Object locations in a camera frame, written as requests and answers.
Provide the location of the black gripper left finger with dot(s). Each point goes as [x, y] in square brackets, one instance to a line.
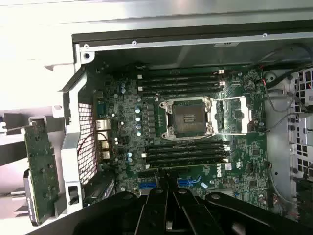
[122, 215]

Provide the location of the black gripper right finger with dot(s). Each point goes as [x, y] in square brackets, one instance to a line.
[220, 215]

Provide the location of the blue expansion slot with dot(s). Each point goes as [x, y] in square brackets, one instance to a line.
[146, 185]

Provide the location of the black expansion slot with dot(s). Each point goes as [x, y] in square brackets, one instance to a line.
[149, 174]

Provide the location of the black RAM slot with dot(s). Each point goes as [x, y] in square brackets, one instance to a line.
[183, 85]
[183, 78]
[183, 72]
[183, 91]
[185, 147]
[185, 158]
[185, 152]
[185, 164]

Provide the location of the green Dell motherboard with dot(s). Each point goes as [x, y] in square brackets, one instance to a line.
[244, 151]

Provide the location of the metal CPU socket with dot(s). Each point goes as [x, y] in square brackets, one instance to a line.
[188, 117]

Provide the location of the silver socket cover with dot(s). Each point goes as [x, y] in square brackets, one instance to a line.
[245, 115]

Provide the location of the black open PC case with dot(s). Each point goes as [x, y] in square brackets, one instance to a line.
[171, 56]

